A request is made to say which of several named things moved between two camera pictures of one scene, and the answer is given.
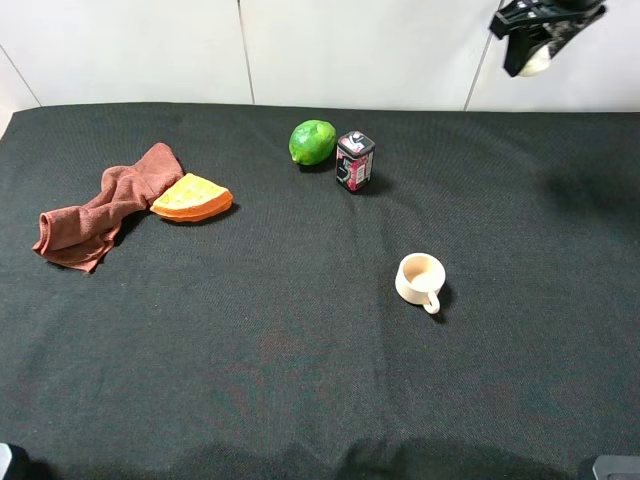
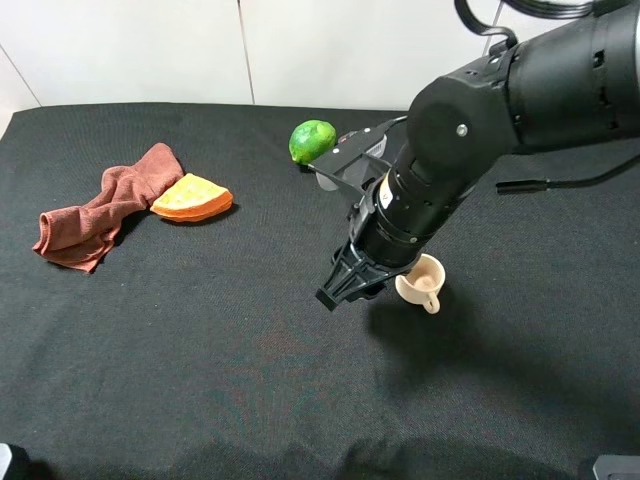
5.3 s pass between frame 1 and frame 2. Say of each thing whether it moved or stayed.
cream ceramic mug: stayed
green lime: stayed
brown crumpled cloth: stayed
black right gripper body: moved
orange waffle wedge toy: stayed
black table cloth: stayed
